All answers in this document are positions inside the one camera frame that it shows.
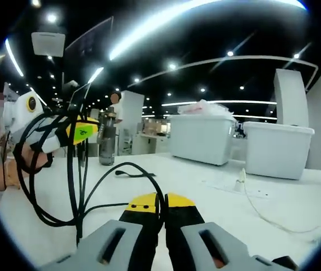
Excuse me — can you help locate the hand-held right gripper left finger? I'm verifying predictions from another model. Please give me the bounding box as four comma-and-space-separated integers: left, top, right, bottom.
40, 192, 161, 271

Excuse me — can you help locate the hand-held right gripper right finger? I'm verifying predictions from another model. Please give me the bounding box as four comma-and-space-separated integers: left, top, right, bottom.
164, 192, 299, 271

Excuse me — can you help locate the black data cable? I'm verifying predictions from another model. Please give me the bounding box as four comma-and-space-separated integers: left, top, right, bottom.
12, 110, 167, 247

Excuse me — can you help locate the black Velcro strap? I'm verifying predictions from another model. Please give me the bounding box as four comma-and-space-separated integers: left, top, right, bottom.
115, 169, 157, 178

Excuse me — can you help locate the white desktop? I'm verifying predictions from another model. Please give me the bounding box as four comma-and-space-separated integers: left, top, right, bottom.
0, 152, 321, 271

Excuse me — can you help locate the person's left hand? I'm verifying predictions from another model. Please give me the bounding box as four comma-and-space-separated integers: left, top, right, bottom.
5, 147, 54, 189

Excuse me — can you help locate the dark transparent water bottle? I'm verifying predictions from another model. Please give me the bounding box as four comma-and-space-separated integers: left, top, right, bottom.
98, 110, 119, 167

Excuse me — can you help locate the white square pillar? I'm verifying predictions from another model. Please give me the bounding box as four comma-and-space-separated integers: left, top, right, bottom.
120, 90, 145, 142
272, 68, 310, 128

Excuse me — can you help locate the white power strip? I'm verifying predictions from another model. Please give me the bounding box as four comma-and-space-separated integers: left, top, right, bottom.
204, 177, 270, 199

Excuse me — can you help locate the white ceiling box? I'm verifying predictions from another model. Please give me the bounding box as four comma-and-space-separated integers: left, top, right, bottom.
31, 31, 66, 58

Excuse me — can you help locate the white charger plug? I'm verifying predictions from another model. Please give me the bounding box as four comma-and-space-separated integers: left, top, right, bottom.
235, 168, 247, 193

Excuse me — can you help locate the dark hanging ceiling panel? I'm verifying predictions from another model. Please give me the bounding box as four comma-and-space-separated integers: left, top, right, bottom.
63, 16, 115, 86

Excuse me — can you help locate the white storage bin with papers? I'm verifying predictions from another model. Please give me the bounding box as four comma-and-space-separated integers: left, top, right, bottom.
168, 114, 236, 167

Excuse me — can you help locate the pile of plastic-wrapped papers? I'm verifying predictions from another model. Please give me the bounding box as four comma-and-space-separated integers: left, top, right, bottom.
177, 99, 234, 117

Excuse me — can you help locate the empty white storage bin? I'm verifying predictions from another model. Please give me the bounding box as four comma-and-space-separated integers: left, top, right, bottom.
243, 121, 315, 181

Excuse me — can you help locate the long ceiling strip light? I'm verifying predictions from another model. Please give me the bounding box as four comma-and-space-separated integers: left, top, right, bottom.
109, 0, 307, 62

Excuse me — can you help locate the white charging cable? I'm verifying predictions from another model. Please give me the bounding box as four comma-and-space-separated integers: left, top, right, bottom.
241, 180, 321, 235

